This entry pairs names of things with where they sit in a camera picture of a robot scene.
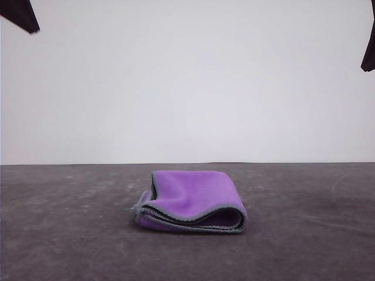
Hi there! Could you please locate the grey table cloth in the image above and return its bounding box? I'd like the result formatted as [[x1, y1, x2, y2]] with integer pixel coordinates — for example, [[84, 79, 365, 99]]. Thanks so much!
[[0, 162, 375, 281]]

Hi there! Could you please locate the purple towel with grey hem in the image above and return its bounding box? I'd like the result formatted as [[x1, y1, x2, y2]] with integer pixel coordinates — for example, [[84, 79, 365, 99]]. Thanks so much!
[[130, 170, 248, 235]]

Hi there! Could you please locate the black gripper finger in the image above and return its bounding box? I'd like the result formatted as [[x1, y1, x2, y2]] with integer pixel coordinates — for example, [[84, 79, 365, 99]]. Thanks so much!
[[0, 0, 40, 35], [360, 0, 375, 73]]

